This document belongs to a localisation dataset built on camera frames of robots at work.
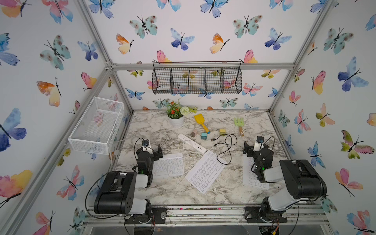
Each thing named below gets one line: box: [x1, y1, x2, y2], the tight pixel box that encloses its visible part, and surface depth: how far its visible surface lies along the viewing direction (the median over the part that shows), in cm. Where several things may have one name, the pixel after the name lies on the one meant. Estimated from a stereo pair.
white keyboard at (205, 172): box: [185, 150, 228, 195], surface depth 90 cm
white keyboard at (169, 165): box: [152, 152, 185, 177], surface depth 92 cm
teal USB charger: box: [200, 132, 208, 140], surface depth 106 cm
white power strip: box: [177, 133, 207, 155], surface depth 101 cm
